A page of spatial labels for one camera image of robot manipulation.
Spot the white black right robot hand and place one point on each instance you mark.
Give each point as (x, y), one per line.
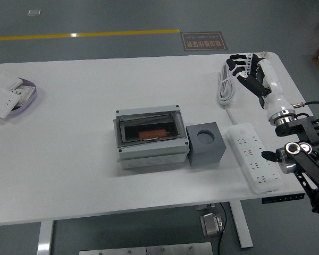
(275, 93)

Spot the orange cylinder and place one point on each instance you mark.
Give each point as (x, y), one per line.
(151, 132)

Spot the grey electrical box clear lid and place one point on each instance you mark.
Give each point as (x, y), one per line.
(149, 155)

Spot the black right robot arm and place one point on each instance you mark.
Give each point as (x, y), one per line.
(308, 159)

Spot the grey cube with round hole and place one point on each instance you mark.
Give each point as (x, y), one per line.
(204, 157)

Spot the silver floor outlet box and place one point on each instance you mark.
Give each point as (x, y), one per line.
(211, 224)

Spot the white power strip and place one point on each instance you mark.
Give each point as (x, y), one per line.
(244, 140)

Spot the brown floor sign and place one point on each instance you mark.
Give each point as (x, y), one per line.
(204, 41)

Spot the black table control panel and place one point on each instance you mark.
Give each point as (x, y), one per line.
(281, 199)

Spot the white table leg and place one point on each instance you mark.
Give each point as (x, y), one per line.
(242, 225)
(44, 239)

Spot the yellow floor tape line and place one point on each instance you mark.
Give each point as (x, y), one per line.
(95, 34)

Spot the purple tray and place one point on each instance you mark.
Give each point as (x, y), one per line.
(27, 105)

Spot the white multi-hole socket panel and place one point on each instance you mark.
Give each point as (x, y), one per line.
(24, 93)

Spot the small metal floor plate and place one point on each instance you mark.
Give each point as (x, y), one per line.
(34, 12)

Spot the table underside metal bracket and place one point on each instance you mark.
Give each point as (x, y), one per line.
(204, 206)

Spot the grey metal base plate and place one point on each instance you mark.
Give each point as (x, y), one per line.
(149, 250)

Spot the plain white switch plate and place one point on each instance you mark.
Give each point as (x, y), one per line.
(5, 81)

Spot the large white wall socket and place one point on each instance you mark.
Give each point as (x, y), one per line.
(2, 102)

